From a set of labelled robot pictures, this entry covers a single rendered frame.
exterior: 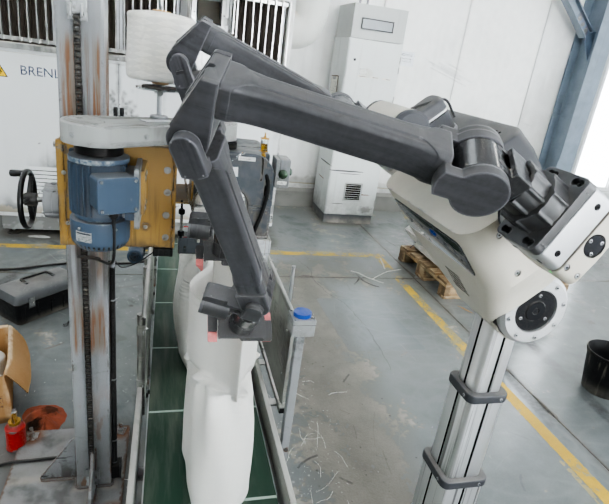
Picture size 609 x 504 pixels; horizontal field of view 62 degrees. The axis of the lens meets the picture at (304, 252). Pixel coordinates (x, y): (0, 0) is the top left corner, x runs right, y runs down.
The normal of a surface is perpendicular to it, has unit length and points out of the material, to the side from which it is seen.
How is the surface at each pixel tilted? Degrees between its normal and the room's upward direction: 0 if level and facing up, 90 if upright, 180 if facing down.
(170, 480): 0
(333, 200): 90
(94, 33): 90
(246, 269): 115
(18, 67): 90
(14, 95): 90
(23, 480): 0
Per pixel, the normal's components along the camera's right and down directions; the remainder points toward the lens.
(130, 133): 0.79, 0.31
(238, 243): -0.08, 0.75
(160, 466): 0.12, -0.93
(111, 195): 0.62, 0.36
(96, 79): 0.24, 0.38
